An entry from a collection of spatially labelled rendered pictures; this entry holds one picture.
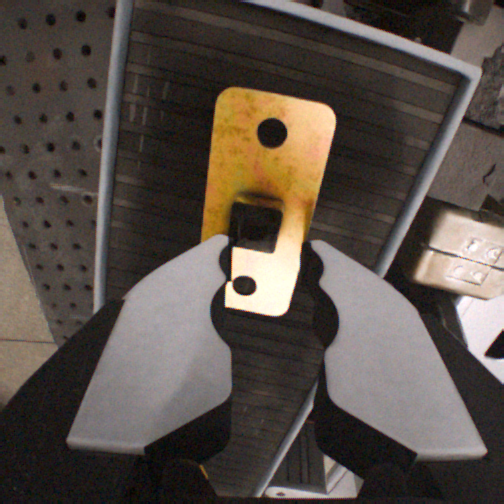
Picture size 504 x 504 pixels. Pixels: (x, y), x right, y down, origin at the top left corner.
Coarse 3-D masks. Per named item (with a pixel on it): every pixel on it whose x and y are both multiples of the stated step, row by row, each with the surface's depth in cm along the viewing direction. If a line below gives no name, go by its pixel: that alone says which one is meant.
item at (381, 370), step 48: (336, 288) 10; (384, 288) 10; (336, 336) 8; (384, 336) 8; (336, 384) 7; (384, 384) 7; (432, 384) 7; (336, 432) 7; (384, 432) 6; (432, 432) 6
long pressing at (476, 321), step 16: (464, 304) 39; (480, 304) 39; (496, 304) 39; (464, 320) 40; (480, 320) 40; (496, 320) 40; (480, 336) 41; (496, 336) 41; (480, 352) 42; (496, 368) 44; (336, 464) 56; (336, 480) 57; (352, 480) 58; (336, 496) 61; (352, 496) 60
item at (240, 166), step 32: (224, 96) 12; (256, 96) 11; (288, 96) 12; (224, 128) 12; (256, 128) 12; (288, 128) 12; (320, 128) 12; (224, 160) 13; (256, 160) 13; (288, 160) 12; (320, 160) 12; (224, 192) 13; (256, 192) 13; (288, 192) 13; (224, 224) 14; (288, 224) 14; (256, 256) 14; (288, 256) 14; (256, 288) 15; (288, 288) 15
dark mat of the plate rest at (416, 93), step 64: (192, 0) 13; (128, 64) 14; (192, 64) 14; (256, 64) 14; (320, 64) 14; (384, 64) 14; (128, 128) 16; (192, 128) 16; (384, 128) 15; (128, 192) 17; (192, 192) 17; (320, 192) 17; (384, 192) 17; (128, 256) 19; (256, 320) 21; (256, 384) 23; (256, 448) 27
